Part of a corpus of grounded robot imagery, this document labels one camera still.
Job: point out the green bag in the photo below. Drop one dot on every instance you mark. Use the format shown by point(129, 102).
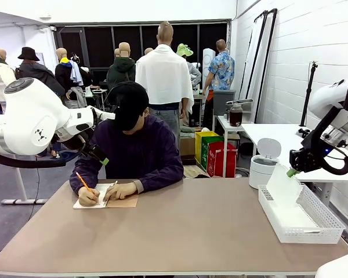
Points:
point(216, 139)

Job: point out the mannequin with cream jacket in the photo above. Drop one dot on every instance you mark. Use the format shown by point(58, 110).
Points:
point(0, 75)

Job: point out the black tripod stand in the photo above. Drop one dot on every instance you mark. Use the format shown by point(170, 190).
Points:
point(308, 92)

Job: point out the small black device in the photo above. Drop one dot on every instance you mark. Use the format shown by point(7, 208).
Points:
point(303, 132)

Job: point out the white notebook sheet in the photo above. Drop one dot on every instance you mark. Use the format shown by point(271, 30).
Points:
point(282, 188)

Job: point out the person's right hand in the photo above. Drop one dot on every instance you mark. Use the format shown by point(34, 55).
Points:
point(88, 198)

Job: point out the black framed white panel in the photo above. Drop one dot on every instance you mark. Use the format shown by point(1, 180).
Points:
point(262, 66)
point(253, 58)

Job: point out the glass jar with dark liquid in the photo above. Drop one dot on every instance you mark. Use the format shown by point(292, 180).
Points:
point(236, 117)

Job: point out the brown cover spiral notebook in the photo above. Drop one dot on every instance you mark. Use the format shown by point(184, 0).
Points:
point(124, 202)

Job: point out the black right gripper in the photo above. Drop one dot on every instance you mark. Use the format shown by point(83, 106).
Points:
point(304, 159)

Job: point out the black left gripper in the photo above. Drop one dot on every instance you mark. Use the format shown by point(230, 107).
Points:
point(91, 150)

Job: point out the person's left hand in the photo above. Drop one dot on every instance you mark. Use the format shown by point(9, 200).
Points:
point(121, 191)

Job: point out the black cap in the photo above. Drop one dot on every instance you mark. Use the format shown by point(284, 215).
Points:
point(132, 101)

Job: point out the mannequin with black hat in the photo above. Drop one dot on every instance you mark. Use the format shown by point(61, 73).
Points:
point(32, 69)

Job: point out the person's left forearm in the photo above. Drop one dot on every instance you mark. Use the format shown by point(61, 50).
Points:
point(159, 182)

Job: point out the small white side table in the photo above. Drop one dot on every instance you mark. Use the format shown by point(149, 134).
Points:
point(224, 123)

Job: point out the white perforated plastic basket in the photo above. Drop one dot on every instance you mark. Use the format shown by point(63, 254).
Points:
point(330, 220)

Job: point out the mannequin with white cape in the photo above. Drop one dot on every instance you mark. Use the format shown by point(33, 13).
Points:
point(162, 75)

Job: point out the white spiral paper pad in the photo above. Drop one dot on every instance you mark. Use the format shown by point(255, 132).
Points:
point(304, 220)

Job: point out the yellow pencil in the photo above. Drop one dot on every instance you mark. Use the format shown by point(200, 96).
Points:
point(82, 180)

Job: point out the mannequin with dark green hoodie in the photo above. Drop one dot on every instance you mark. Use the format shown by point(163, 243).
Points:
point(121, 69)

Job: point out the mannequin with yellow collar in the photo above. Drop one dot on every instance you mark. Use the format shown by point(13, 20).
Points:
point(65, 72)

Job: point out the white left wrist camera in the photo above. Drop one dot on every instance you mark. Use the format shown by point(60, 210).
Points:
point(104, 115)

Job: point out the person's right forearm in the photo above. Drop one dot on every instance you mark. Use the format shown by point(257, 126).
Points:
point(81, 181)

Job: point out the bare mannequin head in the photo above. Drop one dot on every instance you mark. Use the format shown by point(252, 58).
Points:
point(148, 51)
point(117, 52)

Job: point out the grey bin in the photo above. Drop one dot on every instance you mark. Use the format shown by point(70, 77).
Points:
point(223, 101)

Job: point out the grey folded clothes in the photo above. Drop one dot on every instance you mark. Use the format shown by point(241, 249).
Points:
point(190, 131)

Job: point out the mannequin with floral shirt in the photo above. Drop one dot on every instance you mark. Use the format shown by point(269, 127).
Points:
point(221, 72)

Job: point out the white tower fan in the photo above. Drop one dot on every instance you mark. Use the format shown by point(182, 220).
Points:
point(208, 58)

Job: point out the cardboard box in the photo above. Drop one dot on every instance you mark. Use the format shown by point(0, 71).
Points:
point(187, 147)

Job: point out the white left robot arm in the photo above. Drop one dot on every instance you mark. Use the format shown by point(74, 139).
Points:
point(32, 121)

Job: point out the mannequin with green hat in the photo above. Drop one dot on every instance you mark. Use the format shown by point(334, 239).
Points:
point(184, 49)

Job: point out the white trash can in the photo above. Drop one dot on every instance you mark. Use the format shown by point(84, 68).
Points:
point(261, 173)

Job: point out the person's dark jacket torso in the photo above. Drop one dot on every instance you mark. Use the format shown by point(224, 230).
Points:
point(139, 150)

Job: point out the red bag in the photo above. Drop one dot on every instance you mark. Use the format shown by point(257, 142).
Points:
point(220, 159)

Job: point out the person's head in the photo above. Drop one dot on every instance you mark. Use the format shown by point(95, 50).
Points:
point(137, 124)

